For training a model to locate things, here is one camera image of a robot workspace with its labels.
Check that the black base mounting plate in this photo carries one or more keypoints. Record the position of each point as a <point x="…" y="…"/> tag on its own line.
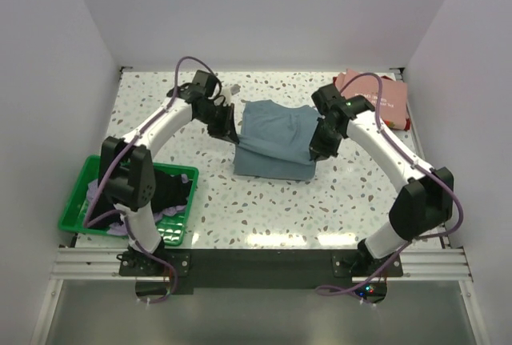
<point x="242" y="269"/>

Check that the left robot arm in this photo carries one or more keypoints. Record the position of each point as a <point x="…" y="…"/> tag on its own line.
<point x="126" y="172"/>

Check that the lavender garment in basket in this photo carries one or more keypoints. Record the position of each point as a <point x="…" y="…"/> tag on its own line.
<point x="172" y="211"/>

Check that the green plastic basket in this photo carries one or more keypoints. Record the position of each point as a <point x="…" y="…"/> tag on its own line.
<point x="170" y="222"/>

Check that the red folded t-shirt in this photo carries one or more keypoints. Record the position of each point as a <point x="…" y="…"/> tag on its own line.
<point x="393" y="106"/>

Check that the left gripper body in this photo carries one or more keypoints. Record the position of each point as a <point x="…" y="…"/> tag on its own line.
<point x="215" y="117"/>

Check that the aluminium frame rail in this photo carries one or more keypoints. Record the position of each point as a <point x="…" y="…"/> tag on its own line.
<point x="100" y="263"/>

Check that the blue t-shirt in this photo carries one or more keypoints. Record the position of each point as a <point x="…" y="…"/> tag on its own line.
<point x="274" y="141"/>

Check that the black garment in basket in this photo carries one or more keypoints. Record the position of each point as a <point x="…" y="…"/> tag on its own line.
<point x="172" y="193"/>

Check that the pink folded t-shirt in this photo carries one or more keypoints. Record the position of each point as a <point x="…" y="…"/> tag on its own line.
<point x="366" y="86"/>

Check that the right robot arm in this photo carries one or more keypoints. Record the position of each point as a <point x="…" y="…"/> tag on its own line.
<point x="424" y="194"/>

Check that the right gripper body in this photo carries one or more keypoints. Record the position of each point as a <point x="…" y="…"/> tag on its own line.
<point x="325" y="139"/>

